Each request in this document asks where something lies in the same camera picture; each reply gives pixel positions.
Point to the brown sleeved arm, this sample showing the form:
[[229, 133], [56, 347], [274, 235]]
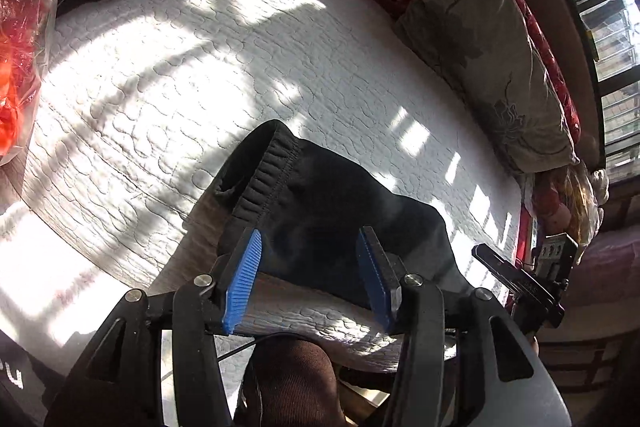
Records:
[[295, 387]]

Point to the plastic bag with orange contents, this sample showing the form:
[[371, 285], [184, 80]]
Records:
[[17, 57]]

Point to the white quilted bed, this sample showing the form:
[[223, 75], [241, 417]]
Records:
[[150, 107]]

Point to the grey floral pillow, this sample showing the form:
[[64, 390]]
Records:
[[480, 72]]

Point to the red cloth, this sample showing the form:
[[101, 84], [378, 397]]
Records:
[[525, 232]]

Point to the black pants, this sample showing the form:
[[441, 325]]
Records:
[[325, 207]]

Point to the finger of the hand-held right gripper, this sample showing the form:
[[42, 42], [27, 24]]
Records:
[[500, 269]]

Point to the window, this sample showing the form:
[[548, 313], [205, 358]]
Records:
[[610, 7]]

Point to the plastic bag with stuffed toys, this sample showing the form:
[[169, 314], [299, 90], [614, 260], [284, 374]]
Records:
[[570, 197]]

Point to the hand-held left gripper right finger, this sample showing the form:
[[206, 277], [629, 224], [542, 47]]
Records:
[[374, 279]]

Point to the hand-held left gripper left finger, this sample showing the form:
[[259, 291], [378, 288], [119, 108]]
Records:
[[244, 279]]

